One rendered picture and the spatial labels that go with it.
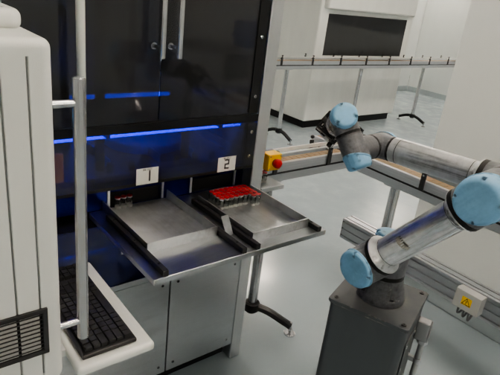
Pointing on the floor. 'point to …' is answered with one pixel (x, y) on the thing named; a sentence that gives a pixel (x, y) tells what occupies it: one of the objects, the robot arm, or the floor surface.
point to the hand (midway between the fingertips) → (335, 140)
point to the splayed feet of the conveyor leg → (270, 315)
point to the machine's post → (251, 175)
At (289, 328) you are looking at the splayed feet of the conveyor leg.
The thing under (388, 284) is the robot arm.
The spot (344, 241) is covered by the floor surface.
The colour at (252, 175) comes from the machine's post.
